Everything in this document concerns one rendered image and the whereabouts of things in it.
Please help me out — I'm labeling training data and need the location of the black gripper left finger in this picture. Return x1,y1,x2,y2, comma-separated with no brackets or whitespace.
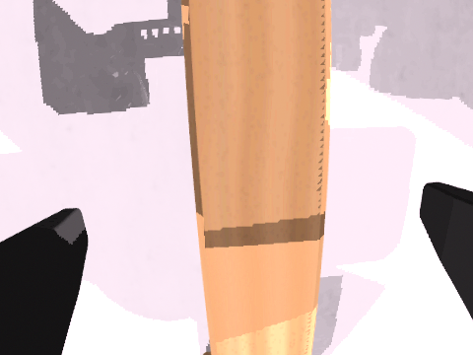
0,208,88,355

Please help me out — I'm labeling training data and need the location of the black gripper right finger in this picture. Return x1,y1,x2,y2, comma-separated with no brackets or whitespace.
419,181,473,319

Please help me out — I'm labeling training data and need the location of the light wooden board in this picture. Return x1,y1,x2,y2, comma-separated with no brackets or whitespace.
181,0,332,355

